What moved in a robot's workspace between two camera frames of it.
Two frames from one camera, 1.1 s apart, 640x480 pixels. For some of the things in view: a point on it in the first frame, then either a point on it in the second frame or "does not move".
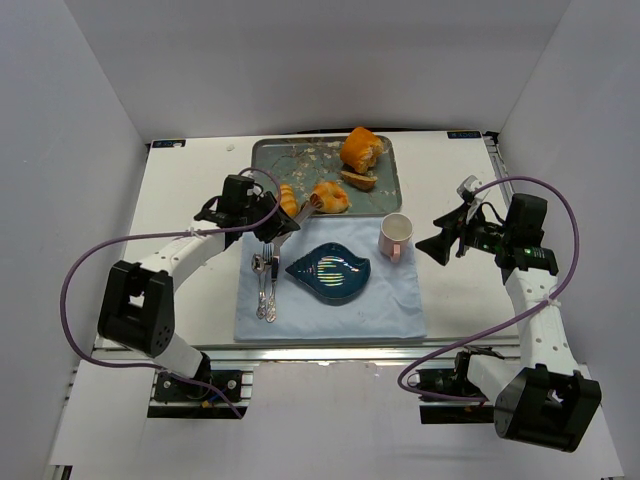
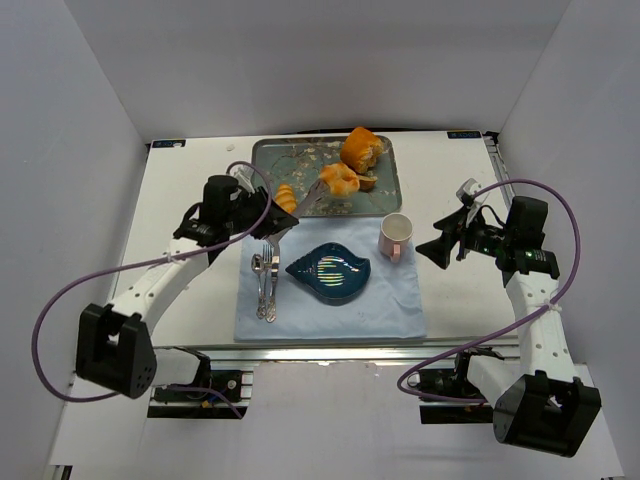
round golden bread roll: [333, 196] -> [340, 179]
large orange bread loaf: [360, 149] does not move
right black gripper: [458, 235] does not move
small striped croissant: [288, 200] does not move
